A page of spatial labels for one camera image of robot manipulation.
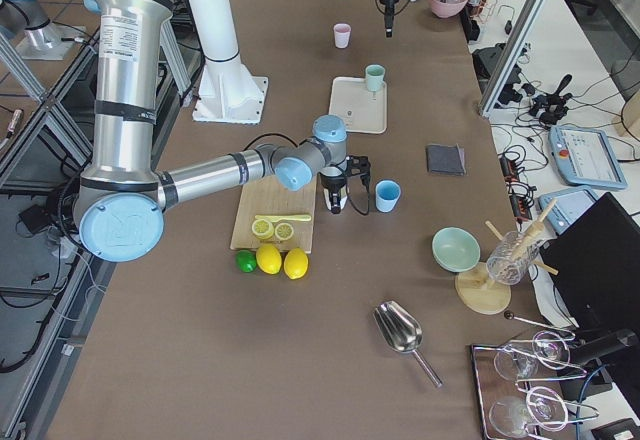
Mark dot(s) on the green plastic cup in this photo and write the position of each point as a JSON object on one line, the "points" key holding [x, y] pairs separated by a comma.
{"points": [[374, 77]]}

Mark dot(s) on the cream serving tray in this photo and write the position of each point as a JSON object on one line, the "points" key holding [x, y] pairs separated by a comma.
{"points": [[361, 110]]}

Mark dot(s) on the pink plastic cup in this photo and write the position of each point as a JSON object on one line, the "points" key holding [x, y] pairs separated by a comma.
{"points": [[342, 34]]}

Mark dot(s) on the blue plastic cup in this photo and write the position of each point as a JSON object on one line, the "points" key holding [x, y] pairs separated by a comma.
{"points": [[387, 194]]}

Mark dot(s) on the lemon half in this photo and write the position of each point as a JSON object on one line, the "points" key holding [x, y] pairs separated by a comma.
{"points": [[283, 231], [262, 229]]}

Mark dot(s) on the yellow plastic knife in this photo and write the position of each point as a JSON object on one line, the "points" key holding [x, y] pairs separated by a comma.
{"points": [[280, 218]]}

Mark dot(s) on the wooden cutting board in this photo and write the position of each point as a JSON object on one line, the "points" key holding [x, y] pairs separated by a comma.
{"points": [[268, 197]]}

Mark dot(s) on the whole lemon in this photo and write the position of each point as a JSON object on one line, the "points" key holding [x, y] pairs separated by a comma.
{"points": [[296, 264], [269, 259]]}

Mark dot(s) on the green lime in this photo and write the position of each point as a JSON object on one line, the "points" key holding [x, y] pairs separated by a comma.
{"points": [[246, 261]]}

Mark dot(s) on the dark grey folded cloth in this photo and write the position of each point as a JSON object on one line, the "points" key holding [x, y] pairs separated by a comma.
{"points": [[445, 159]]}

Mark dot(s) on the green bowl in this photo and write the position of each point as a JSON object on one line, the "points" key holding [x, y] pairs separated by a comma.
{"points": [[455, 249]]}

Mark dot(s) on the steel ice scoop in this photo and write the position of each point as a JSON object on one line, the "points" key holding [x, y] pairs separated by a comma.
{"points": [[403, 334]]}

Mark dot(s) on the wooden cup tree stand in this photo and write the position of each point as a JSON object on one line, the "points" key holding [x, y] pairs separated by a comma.
{"points": [[484, 295]]}

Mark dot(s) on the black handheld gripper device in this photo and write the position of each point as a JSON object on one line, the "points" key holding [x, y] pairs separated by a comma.
{"points": [[549, 108]]}

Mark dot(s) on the clear glass on stand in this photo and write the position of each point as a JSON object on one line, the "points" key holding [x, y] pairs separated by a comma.
{"points": [[510, 260]]}

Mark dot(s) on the blue teach pendant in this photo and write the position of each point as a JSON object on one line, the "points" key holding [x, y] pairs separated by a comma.
{"points": [[570, 204], [584, 156]]}

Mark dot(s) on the wine glass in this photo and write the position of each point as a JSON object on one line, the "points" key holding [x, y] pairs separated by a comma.
{"points": [[540, 409], [520, 359]]}

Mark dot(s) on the black monitor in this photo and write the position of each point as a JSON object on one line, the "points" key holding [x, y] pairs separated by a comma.
{"points": [[598, 262]]}

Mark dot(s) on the copper wire bottle rack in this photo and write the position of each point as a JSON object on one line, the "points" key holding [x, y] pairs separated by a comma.
{"points": [[489, 8]]}

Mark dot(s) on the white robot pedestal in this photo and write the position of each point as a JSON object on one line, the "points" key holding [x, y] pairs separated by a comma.
{"points": [[228, 92]]}

